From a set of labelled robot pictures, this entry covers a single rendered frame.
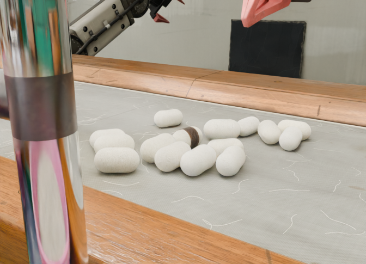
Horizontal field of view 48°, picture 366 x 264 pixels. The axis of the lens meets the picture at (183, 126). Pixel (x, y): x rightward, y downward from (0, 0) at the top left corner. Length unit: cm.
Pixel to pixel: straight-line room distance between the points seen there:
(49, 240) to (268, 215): 16
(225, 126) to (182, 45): 235
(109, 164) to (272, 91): 27
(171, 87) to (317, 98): 21
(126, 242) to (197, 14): 250
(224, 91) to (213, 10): 208
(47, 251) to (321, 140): 32
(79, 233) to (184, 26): 258
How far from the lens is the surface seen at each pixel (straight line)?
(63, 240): 16
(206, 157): 32
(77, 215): 16
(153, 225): 21
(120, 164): 32
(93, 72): 70
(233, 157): 32
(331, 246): 26
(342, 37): 241
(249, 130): 41
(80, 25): 109
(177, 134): 37
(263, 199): 30
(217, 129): 40
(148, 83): 62
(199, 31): 267
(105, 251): 20
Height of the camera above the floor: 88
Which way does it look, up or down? 18 degrees down
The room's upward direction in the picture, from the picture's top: straight up
